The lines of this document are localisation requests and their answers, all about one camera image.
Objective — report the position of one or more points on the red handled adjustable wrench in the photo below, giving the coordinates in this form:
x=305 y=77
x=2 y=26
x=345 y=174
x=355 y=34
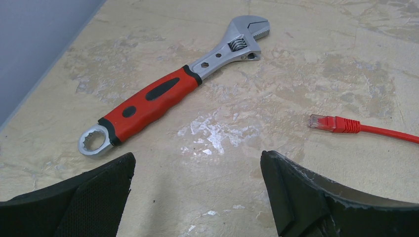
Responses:
x=239 y=43

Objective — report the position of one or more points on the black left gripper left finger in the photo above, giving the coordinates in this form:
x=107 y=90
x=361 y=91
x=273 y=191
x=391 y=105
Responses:
x=87 y=205

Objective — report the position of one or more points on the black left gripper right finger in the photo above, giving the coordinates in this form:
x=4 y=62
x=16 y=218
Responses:
x=307 y=204

